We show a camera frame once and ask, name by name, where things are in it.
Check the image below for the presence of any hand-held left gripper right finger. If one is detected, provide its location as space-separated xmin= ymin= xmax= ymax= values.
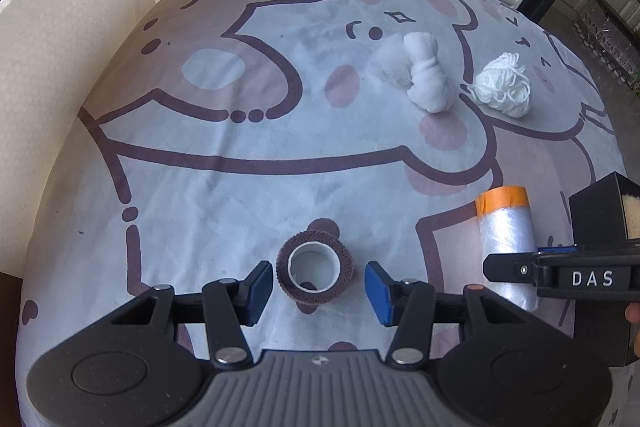
xmin=365 ymin=261 xmax=531 ymax=369

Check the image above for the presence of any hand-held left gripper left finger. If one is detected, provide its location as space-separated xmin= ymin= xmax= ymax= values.
xmin=107 ymin=261 xmax=273 ymax=370

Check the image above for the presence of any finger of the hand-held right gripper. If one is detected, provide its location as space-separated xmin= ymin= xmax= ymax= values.
xmin=483 ymin=247 xmax=576 ymax=283

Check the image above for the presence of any brown tape roll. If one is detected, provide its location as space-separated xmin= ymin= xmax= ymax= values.
xmin=275 ymin=231 xmax=356 ymax=307

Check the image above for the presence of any plastic film roll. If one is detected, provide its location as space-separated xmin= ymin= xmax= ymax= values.
xmin=475 ymin=187 xmax=541 ymax=313

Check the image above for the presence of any black cardboard box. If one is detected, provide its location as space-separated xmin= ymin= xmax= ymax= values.
xmin=567 ymin=172 xmax=640 ymax=368

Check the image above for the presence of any beige plush toy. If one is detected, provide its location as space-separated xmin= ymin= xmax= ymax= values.
xmin=622 ymin=194 xmax=640 ymax=240

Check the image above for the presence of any white yarn ball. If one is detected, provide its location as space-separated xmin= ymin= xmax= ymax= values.
xmin=467 ymin=51 xmax=533 ymax=120

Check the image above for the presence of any knotted white cloth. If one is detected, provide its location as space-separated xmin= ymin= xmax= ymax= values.
xmin=367 ymin=32 xmax=457 ymax=114

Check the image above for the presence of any bear print blanket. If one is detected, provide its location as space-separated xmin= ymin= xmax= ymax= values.
xmin=15 ymin=0 xmax=628 ymax=427

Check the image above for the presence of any pack of water bottles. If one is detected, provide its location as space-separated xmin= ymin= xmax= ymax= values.
xmin=575 ymin=0 xmax=640 ymax=82

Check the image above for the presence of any white paper towel sheet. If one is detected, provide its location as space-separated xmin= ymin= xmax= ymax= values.
xmin=0 ymin=0 xmax=151 ymax=280

